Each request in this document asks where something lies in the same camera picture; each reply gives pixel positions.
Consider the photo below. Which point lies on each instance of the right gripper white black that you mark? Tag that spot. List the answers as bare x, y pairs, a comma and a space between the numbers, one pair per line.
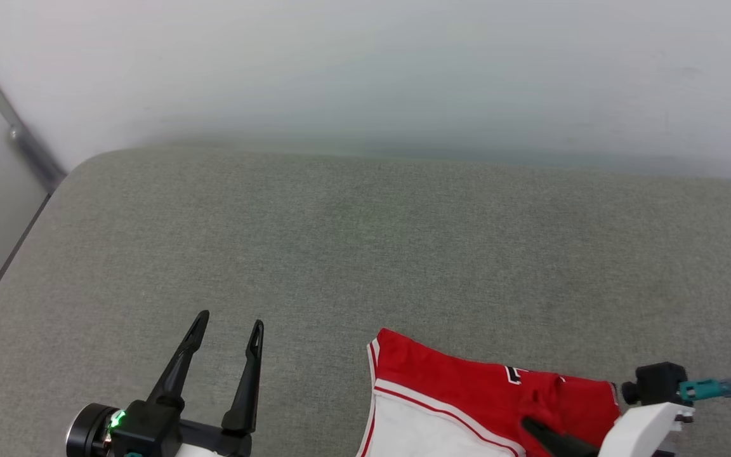
645, 428

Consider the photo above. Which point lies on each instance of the grey metal wall rail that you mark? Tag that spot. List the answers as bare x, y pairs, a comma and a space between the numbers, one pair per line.
19, 136

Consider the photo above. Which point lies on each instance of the red white basketball jersey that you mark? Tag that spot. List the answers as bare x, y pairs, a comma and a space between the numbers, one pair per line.
467, 387

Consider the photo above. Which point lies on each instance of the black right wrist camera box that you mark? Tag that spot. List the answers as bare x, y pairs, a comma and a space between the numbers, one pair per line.
656, 383

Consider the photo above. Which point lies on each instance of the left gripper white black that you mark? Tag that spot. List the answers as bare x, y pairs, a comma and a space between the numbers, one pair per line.
143, 431

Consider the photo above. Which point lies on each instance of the teal right camera connector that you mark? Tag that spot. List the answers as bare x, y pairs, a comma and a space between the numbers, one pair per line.
708, 389

